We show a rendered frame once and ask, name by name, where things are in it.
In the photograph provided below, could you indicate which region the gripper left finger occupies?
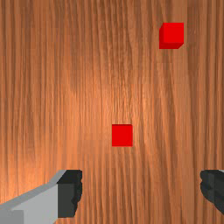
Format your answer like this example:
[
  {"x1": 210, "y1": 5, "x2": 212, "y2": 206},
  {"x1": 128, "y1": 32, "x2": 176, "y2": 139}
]
[{"x1": 0, "y1": 169, "x2": 83, "y2": 224}]

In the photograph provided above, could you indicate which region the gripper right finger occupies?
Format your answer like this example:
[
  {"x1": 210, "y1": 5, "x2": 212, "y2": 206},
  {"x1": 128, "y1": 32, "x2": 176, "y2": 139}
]
[{"x1": 199, "y1": 169, "x2": 224, "y2": 217}]

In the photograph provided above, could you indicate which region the red cube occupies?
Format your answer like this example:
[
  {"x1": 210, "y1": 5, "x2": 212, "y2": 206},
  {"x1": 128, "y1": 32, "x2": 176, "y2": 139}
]
[
  {"x1": 158, "y1": 22, "x2": 185, "y2": 50},
  {"x1": 111, "y1": 123, "x2": 134, "y2": 148}
]

